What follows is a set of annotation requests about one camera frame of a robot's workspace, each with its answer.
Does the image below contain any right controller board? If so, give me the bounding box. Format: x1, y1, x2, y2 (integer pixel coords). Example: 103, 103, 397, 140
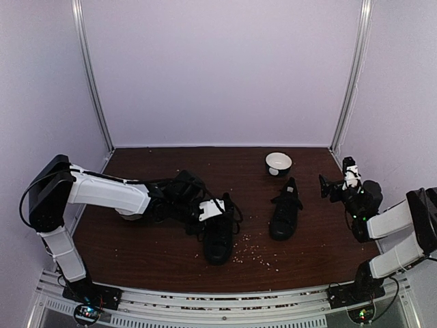
348, 303, 376, 325

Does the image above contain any controller board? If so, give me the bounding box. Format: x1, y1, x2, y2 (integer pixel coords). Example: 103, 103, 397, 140
73, 304, 102, 326
348, 303, 376, 325

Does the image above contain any left controller board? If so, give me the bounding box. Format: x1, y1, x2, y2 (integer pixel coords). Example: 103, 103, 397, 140
73, 304, 102, 326

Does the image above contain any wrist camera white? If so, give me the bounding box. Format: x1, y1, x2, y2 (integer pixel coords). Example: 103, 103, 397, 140
198, 199, 225, 222
342, 156, 361, 190

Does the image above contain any left aluminium frame post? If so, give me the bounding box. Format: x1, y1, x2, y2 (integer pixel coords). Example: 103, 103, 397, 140
71, 0, 115, 154

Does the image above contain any black canvas shoe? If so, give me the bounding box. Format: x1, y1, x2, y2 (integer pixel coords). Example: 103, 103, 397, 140
187, 193, 243, 266
269, 177, 303, 241

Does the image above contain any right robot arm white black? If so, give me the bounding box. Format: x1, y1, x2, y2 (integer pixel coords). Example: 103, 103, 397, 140
319, 175, 436, 302

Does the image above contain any front aluminium rail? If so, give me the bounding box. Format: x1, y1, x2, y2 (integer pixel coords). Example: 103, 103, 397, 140
30, 269, 421, 328

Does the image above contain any black white round bowl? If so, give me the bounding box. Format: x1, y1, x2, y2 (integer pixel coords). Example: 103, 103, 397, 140
265, 152, 293, 177

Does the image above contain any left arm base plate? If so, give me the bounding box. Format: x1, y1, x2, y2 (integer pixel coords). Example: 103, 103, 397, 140
62, 282, 122, 310

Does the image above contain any aluminium frame post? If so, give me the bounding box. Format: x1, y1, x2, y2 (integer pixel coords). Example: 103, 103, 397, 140
330, 0, 373, 159
71, 0, 115, 154

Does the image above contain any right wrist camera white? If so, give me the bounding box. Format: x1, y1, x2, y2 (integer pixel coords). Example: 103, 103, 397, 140
342, 156, 361, 190

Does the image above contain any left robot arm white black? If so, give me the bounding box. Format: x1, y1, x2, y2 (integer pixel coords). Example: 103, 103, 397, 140
20, 154, 223, 303

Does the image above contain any right aluminium frame post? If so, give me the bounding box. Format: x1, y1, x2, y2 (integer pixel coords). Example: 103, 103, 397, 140
330, 0, 373, 159

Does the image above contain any white scalloped bowl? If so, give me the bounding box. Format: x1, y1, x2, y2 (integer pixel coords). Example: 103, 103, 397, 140
115, 209, 143, 221

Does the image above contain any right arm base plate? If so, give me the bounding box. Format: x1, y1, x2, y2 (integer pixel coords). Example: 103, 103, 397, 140
327, 282, 385, 309

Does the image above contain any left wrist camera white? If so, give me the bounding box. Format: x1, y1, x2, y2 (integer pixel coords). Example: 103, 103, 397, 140
198, 199, 225, 222

